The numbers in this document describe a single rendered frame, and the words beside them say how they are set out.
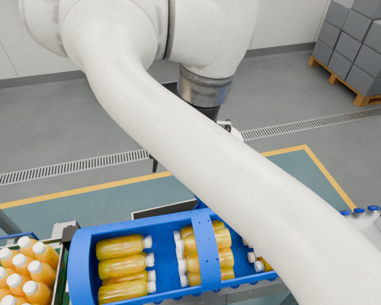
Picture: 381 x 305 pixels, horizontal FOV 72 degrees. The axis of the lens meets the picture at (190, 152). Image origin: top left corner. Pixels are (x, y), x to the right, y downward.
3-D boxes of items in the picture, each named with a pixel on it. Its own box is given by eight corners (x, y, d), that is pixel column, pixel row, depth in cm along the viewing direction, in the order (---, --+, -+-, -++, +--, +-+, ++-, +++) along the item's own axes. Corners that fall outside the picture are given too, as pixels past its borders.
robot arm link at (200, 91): (236, 85, 39) (226, 116, 43) (234, 57, 45) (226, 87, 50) (176, 72, 38) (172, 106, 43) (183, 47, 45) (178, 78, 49)
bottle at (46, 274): (63, 288, 106) (45, 273, 93) (45, 295, 104) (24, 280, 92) (62, 272, 111) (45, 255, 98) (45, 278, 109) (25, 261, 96)
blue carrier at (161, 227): (315, 278, 105) (348, 249, 84) (89, 324, 94) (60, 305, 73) (285, 214, 123) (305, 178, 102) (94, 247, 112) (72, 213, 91)
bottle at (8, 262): (20, 284, 107) (-3, 267, 95) (16, 270, 111) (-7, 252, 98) (37, 273, 110) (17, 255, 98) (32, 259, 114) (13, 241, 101)
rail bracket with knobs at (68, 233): (84, 253, 116) (77, 243, 109) (67, 256, 115) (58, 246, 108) (86, 233, 123) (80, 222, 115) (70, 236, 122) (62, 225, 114)
